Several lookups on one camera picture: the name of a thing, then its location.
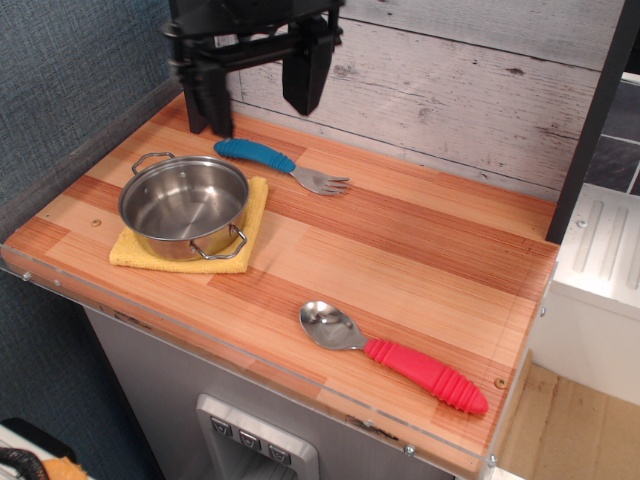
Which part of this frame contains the silver dispenser panel with buttons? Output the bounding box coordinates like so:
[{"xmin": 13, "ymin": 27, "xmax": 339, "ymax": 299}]
[{"xmin": 196, "ymin": 394, "xmax": 320, "ymax": 479}]

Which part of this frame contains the grey toy fridge cabinet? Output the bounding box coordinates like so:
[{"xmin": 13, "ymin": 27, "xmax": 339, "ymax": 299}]
[{"xmin": 86, "ymin": 309, "xmax": 450, "ymax": 479}]

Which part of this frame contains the red handled metal spoon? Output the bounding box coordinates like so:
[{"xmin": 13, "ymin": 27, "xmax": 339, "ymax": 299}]
[{"xmin": 299, "ymin": 300, "xmax": 489, "ymax": 415}]

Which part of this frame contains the yellow folded cloth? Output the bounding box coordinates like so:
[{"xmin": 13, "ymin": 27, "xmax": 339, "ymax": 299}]
[{"xmin": 109, "ymin": 176, "xmax": 269, "ymax": 274}]

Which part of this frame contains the blue handled metal fork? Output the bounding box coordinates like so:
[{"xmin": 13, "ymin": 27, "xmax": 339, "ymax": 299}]
[{"xmin": 213, "ymin": 138, "xmax": 349, "ymax": 196}]

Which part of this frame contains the white toy sink drainboard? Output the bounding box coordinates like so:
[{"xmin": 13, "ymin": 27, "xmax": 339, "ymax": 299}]
[{"xmin": 529, "ymin": 184, "xmax": 639, "ymax": 404}]

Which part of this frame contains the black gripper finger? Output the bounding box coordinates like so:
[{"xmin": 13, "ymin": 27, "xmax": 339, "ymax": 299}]
[
  {"xmin": 282, "ymin": 15, "xmax": 334, "ymax": 116},
  {"xmin": 172, "ymin": 47, "xmax": 234, "ymax": 138}
]

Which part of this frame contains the black right upright post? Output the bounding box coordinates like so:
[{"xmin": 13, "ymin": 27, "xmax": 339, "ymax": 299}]
[{"xmin": 545, "ymin": 0, "xmax": 639, "ymax": 245}]

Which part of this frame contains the orange and black object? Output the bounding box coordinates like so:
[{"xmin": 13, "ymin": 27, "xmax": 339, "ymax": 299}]
[{"xmin": 1, "ymin": 418, "xmax": 91, "ymax": 480}]

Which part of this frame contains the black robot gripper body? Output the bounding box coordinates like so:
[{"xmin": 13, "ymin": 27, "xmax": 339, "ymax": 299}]
[{"xmin": 162, "ymin": 1, "xmax": 345, "ymax": 75}]

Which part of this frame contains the small stainless steel pot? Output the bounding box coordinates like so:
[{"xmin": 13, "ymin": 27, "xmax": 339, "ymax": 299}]
[{"xmin": 118, "ymin": 152, "xmax": 250, "ymax": 261}]

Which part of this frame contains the clear acrylic edge guard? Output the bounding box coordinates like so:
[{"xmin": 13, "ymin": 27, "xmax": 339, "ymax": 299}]
[{"xmin": 2, "ymin": 239, "xmax": 500, "ymax": 479}]

